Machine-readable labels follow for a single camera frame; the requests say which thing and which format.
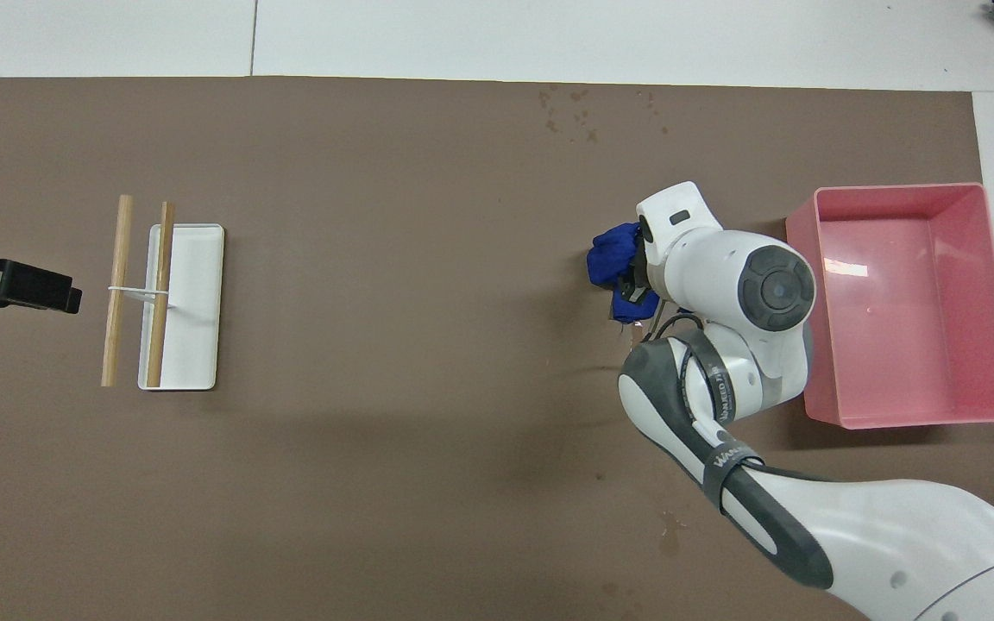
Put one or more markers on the wooden rack rod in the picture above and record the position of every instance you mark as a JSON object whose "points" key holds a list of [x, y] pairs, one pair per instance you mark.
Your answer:
{"points": [[117, 259]]}

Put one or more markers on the pink plastic bin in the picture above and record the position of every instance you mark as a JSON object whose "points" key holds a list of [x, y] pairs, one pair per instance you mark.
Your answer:
{"points": [[911, 345]]}

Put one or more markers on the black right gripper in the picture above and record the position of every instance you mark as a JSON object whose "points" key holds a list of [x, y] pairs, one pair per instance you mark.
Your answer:
{"points": [[642, 276]]}

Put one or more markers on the white towel rack base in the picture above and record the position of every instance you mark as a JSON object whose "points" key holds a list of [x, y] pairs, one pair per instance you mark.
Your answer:
{"points": [[195, 328]]}

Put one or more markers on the blue towel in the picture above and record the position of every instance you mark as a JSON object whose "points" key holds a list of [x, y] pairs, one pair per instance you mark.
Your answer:
{"points": [[609, 259]]}

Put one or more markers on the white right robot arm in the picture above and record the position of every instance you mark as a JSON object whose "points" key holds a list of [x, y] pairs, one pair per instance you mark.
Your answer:
{"points": [[773, 285]]}

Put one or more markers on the brown table mat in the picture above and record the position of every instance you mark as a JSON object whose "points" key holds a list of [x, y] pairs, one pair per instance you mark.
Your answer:
{"points": [[376, 345]]}

